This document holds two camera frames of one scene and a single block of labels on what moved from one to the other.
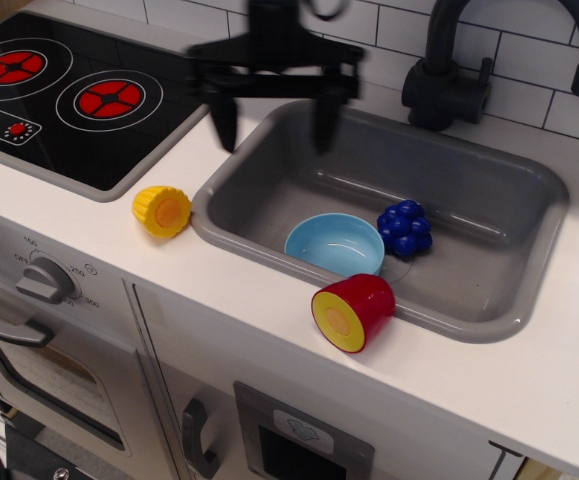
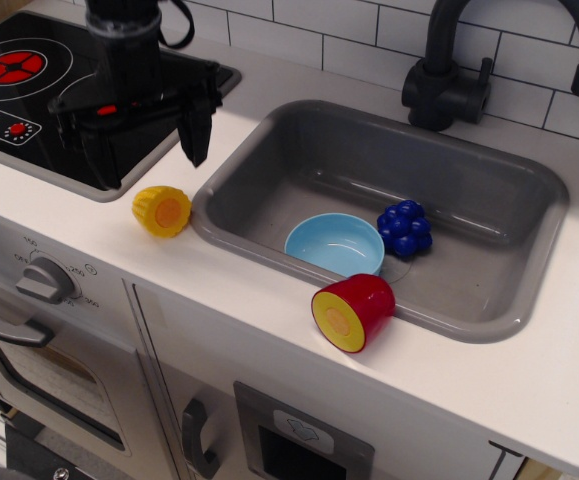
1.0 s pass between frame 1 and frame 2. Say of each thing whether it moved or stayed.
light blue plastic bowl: stayed
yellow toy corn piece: stayed
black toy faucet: stayed
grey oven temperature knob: stayed
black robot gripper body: moved
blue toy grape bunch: stayed
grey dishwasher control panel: stayed
